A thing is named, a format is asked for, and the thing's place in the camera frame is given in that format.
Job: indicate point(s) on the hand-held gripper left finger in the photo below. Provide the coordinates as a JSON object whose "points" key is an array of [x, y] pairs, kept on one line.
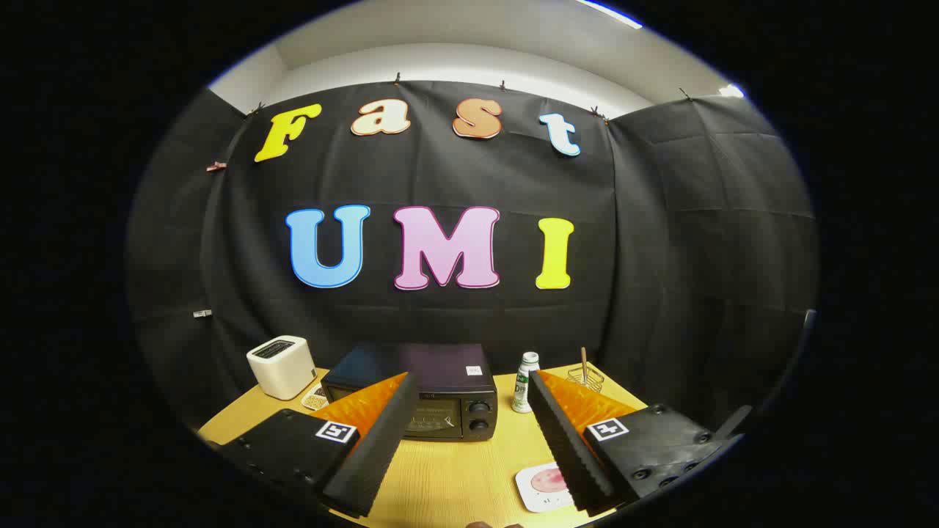
{"points": [[381, 440]]}

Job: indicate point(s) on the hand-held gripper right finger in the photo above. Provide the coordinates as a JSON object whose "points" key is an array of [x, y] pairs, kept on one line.
{"points": [[568, 440]]}

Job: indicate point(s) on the pink round bun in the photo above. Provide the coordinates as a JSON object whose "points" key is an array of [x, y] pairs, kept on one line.
{"points": [[546, 480]]}

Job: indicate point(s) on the white square plate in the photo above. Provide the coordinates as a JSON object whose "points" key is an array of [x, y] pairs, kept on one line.
{"points": [[532, 495]]}

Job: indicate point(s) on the black toaster oven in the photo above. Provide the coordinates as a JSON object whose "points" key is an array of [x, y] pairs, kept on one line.
{"points": [[440, 367]]}

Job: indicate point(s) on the white bread toaster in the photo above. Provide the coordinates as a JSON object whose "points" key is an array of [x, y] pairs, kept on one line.
{"points": [[282, 367]]}

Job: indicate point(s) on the white bottle with green label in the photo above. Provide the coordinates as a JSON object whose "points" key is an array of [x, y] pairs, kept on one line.
{"points": [[524, 389]]}

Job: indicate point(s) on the small white dish with beans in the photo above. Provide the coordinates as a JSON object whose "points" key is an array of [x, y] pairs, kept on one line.
{"points": [[315, 400]]}

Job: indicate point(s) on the wooden stick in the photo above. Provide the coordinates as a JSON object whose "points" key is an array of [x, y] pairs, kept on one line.
{"points": [[584, 359]]}

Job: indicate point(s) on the black backdrop cloth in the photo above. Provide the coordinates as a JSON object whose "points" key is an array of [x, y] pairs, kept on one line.
{"points": [[660, 257]]}

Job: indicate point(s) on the pink clip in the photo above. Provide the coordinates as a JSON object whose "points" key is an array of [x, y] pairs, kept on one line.
{"points": [[216, 166]]}

